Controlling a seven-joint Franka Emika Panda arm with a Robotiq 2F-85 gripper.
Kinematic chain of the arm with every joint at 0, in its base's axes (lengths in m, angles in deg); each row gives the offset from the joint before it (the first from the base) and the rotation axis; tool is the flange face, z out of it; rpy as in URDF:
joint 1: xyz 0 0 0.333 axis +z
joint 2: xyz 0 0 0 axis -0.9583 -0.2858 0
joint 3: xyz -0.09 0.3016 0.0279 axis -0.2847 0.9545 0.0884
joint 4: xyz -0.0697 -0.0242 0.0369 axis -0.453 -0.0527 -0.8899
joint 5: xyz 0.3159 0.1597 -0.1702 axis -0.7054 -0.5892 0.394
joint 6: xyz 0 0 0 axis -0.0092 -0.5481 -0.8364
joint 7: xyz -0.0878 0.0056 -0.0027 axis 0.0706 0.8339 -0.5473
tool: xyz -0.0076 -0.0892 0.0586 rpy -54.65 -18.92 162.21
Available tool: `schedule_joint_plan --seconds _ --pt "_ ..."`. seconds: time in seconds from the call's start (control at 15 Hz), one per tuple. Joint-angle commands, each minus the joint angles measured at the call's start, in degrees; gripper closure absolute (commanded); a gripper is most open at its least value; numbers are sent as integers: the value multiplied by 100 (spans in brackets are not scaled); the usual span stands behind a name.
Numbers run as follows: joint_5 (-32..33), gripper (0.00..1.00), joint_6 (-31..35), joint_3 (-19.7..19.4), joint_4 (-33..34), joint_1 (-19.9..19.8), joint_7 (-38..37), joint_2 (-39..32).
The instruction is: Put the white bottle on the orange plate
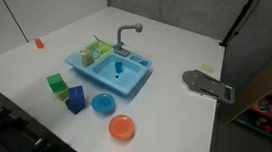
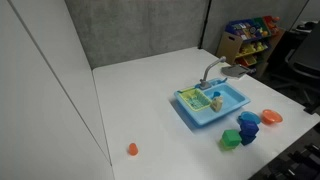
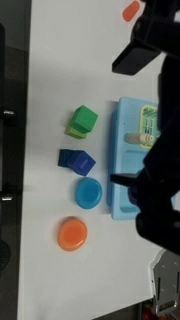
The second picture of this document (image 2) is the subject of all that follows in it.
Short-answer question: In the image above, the grey flat stand base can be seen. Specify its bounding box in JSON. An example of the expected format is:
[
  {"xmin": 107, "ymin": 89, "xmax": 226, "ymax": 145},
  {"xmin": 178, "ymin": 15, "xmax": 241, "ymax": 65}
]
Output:
[{"xmin": 220, "ymin": 63, "xmax": 251, "ymax": 79}]

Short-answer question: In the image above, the grey toy faucet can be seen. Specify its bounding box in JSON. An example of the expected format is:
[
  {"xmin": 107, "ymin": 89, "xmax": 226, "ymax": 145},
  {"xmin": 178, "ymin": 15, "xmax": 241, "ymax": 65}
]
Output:
[{"xmin": 199, "ymin": 55, "xmax": 228, "ymax": 90}]

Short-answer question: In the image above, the black office chair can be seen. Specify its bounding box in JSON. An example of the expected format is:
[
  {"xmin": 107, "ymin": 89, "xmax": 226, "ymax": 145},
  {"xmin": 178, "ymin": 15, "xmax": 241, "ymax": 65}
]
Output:
[{"xmin": 269, "ymin": 23, "xmax": 320, "ymax": 114}]

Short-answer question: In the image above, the black equipment frame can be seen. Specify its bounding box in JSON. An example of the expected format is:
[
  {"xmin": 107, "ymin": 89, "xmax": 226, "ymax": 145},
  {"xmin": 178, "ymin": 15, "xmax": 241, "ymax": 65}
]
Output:
[{"xmin": 249, "ymin": 123, "xmax": 320, "ymax": 180}]

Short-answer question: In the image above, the light blue toy sink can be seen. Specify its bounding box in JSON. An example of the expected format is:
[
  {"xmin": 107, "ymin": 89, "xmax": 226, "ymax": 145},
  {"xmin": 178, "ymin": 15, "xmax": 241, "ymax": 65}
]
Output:
[{"xmin": 173, "ymin": 77, "xmax": 252, "ymax": 127}]

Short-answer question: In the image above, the orange toy plate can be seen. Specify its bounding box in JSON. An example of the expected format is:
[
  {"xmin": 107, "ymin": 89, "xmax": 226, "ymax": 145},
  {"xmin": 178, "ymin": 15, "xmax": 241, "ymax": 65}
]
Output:
[{"xmin": 261, "ymin": 108, "xmax": 284, "ymax": 126}]

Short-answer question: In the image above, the blue toy plate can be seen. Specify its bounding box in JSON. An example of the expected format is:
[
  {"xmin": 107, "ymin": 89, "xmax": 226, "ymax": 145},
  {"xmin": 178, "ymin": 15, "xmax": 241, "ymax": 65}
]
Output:
[{"xmin": 237, "ymin": 111, "xmax": 262, "ymax": 125}]

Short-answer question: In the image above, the colourful toy bin shelf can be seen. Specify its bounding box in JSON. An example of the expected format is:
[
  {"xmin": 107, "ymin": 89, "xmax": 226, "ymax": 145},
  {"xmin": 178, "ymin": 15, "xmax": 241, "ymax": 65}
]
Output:
[{"xmin": 223, "ymin": 15, "xmax": 281, "ymax": 68}]

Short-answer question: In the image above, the small orange toy cup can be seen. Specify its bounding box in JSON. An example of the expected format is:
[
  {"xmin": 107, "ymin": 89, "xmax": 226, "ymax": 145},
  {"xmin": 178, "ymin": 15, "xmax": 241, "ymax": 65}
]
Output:
[{"xmin": 128, "ymin": 142, "xmax": 139, "ymax": 157}]

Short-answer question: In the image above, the dark blue plain block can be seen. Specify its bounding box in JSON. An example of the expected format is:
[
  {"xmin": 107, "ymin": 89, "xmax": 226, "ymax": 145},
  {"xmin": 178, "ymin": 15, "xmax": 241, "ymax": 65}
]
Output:
[{"xmin": 240, "ymin": 133, "xmax": 257, "ymax": 146}]

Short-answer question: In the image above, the light green toy block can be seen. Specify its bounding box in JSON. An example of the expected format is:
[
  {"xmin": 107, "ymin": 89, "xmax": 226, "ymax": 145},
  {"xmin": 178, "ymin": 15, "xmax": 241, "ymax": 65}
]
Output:
[{"xmin": 219, "ymin": 139, "xmax": 234, "ymax": 151}]

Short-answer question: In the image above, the dark blue printed block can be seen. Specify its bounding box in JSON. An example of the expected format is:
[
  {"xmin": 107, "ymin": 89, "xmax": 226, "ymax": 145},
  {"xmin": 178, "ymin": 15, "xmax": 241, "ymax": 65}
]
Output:
[{"xmin": 239, "ymin": 119, "xmax": 260, "ymax": 137}]

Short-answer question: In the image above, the yellow toy dish rack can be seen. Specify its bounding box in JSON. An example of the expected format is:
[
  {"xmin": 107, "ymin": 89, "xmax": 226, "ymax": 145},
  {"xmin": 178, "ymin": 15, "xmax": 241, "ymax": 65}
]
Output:
[{"xmin": 179, "ymin": 87, "xmax": 213, "ymax": 112}]

